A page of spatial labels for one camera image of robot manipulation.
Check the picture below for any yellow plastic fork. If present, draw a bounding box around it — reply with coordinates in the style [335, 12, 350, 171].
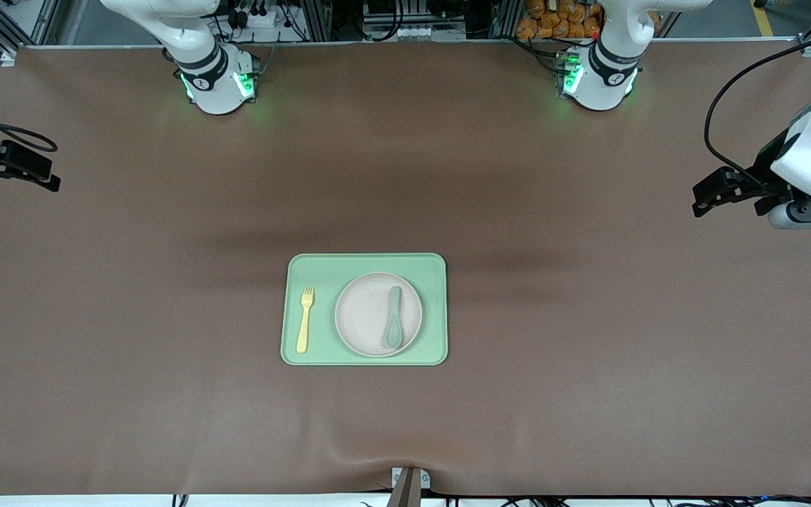
[296, 286, 316, 355]

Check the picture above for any grey-green plastic spoon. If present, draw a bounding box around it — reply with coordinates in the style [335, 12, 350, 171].
[385, 284, 403, 349]

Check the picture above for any beige round plate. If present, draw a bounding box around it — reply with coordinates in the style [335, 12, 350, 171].
[334, 273, 423, 358]

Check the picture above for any pile of orange packets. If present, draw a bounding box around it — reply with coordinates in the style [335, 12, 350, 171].
[515, 0, 661, 41]

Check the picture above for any brown table cloth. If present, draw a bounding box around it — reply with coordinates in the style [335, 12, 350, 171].
[0, 39, 811, 498]

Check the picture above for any white power strip with plugs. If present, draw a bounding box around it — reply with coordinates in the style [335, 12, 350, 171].
[230, 6, 288, 30]

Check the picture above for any light green rectangular tray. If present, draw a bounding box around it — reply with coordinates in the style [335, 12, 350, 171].
[280, 253, 449, 367]

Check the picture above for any metal table edge clamp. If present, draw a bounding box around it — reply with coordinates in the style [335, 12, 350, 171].
[386, 466, 432, 507]

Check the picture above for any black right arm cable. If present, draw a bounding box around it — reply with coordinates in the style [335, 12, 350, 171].
[0, 92, 59, 154]

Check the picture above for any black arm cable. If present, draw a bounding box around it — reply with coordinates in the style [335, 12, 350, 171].
[0, 92, 59, 154]
[703, 39, 811, 187]

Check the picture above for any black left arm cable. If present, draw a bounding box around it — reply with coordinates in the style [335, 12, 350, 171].
[703, 39, 811, 187]

